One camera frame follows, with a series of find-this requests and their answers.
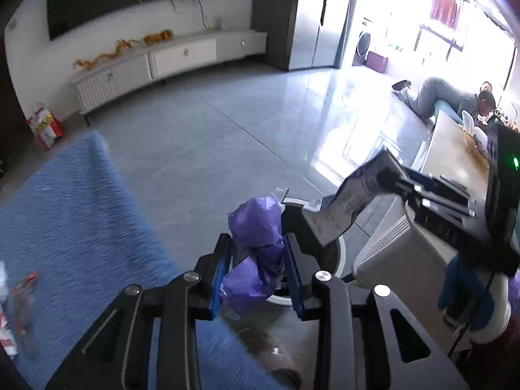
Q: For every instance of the white crumpled plastic bag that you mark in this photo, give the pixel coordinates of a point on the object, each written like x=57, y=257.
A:
x=3, y=284

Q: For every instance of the blue shaggy rug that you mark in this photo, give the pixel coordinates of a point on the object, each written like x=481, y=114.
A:
x=81, y=219

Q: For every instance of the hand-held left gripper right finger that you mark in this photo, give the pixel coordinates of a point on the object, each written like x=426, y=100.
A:
x=294, y=280

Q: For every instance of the washing machine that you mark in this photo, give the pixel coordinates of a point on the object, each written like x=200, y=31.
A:
x=362, y=42

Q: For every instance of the beige wall switch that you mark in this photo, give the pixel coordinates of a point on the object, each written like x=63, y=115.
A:
x=12, y=24

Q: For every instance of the purple box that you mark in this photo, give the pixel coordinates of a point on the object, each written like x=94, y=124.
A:
x=377, y=62

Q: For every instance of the white television stand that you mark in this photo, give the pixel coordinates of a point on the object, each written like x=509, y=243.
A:
x=178, y=59

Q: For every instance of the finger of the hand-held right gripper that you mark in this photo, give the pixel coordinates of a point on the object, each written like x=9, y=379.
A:
x=430, y=191
x=451, y=225

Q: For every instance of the grey refrigerator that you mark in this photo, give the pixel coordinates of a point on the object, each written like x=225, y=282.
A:
x=308, y=20

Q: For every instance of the golden dragon figurine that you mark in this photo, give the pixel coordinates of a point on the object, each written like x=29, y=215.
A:
x=97, y=59
x=128, y=44

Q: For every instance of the large purple wrapper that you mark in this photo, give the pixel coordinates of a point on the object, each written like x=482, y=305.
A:
x=256, y=227

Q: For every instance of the red white paper bag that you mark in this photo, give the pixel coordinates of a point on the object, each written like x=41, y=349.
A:
x=46, y=128

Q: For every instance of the white printed paper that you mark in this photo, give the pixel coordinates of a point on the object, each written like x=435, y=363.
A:
x=349, y=203

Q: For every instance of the person's right forearm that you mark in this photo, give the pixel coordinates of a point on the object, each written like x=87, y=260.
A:
x=459, y=292

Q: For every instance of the hanging red clothes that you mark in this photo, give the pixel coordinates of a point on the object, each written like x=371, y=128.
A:
x=445, y=6

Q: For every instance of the brown slipper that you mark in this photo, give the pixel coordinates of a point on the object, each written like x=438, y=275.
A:
x=268, y=357

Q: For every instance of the red white plastic bag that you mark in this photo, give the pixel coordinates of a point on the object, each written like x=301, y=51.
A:
x=7, y=333

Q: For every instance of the red crumpled wrapper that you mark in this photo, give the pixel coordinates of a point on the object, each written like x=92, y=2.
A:
x=26, y=282

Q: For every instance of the white trash bin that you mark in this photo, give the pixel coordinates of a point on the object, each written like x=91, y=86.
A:
x=337, y=256

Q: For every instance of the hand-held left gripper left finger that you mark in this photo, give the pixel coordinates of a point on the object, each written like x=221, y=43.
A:
x=219, y=284

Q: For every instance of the beige table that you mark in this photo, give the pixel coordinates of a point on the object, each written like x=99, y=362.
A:
x=447, y=146

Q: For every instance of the golden tiger figurine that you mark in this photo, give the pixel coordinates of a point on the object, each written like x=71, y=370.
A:
x=158, y=36

